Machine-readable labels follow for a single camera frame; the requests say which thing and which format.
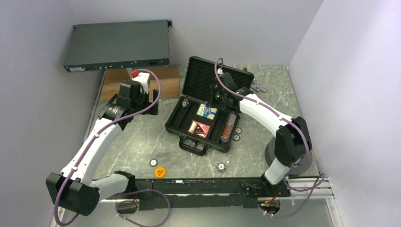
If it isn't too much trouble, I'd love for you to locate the row of poker chips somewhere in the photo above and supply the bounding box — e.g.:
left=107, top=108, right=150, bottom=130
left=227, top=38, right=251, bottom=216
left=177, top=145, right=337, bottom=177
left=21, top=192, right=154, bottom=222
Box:
left=220, top=113, right=236, bottom=143

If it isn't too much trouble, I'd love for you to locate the blue playing card deck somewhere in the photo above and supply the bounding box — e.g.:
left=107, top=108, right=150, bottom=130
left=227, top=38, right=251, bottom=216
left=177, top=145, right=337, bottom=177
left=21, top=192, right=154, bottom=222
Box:
left=196, top=104, right=218, bottom=120

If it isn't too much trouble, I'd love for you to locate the red playing card deck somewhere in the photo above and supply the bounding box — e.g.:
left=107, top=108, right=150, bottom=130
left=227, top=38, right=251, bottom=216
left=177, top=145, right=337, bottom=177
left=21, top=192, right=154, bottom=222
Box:
left=188, top=120, right=211, bottom=138

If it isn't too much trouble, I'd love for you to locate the green poker chip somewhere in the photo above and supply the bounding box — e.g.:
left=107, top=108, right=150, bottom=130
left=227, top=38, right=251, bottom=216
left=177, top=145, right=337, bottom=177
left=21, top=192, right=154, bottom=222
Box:
left=149, top=159, right=158, bottom=167

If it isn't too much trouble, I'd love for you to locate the orange round sticker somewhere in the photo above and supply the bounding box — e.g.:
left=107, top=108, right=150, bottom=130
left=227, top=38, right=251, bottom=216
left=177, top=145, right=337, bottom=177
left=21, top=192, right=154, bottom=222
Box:
left=154, top=167, right=166, bottom=178

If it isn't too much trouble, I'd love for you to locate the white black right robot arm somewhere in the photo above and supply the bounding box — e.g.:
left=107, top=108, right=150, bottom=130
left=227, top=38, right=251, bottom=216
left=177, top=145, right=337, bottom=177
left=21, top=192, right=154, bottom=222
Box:
left=209, top=72, right=312, bottom=196

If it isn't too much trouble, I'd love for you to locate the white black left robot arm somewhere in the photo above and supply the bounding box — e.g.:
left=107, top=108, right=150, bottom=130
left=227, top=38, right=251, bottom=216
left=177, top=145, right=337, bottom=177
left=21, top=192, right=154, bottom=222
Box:
left=46, top=78, right=160, bottom=216

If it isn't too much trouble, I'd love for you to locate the adjustable metal wrench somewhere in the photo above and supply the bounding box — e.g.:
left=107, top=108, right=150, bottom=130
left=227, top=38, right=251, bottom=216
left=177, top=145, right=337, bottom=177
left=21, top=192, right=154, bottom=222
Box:
left=251, top=83, right=268, bottom=93

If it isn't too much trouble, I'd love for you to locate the wooden board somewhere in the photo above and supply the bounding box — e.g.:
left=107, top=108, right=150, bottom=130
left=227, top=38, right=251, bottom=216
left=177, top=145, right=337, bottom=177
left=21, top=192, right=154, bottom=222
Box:
left=100, top=66, right=180, bottom=101

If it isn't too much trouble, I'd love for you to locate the black foam-lined poker case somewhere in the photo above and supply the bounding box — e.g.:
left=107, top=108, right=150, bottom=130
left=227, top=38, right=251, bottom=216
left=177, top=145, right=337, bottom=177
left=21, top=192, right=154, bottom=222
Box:
left=165, top=56, right=240, bottom=156

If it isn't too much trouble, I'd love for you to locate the grey foam roll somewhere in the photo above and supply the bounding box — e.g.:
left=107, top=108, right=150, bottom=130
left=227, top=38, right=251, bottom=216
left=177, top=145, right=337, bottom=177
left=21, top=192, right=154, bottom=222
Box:
left=264, top=141, right=311, bottom=178

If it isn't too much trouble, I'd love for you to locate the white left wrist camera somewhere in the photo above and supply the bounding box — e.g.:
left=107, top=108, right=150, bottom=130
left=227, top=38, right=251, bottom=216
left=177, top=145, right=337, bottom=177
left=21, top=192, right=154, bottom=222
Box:
left=131, top=70, right=152, bottom=91

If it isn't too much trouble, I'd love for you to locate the grey rack network switch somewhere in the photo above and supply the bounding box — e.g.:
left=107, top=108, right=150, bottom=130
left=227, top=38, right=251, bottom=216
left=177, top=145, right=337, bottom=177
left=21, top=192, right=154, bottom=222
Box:
left=63, top=19, right=172, bottom=72

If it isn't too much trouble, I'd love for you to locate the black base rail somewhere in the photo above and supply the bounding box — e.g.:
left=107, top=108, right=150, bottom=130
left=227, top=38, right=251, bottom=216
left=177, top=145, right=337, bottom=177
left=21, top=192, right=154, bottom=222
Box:
left=109, top=177, right=291, bottom=211

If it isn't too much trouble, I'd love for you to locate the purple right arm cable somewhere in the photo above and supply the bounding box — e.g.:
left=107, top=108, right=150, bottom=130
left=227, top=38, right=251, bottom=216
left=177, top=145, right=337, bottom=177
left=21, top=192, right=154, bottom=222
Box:
left=214, top=58, right=326, bottom=219

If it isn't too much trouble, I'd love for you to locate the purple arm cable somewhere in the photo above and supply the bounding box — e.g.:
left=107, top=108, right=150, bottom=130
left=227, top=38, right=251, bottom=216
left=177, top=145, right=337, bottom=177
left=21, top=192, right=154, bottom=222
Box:
left=53, top=69, right=171, bottom=227
left=214, top=58, right=326, bottom=219

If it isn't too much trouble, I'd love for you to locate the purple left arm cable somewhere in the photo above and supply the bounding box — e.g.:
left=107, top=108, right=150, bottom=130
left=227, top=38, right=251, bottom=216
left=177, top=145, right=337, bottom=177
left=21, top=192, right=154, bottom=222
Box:
left=53, top=69, right=171, bottom=227

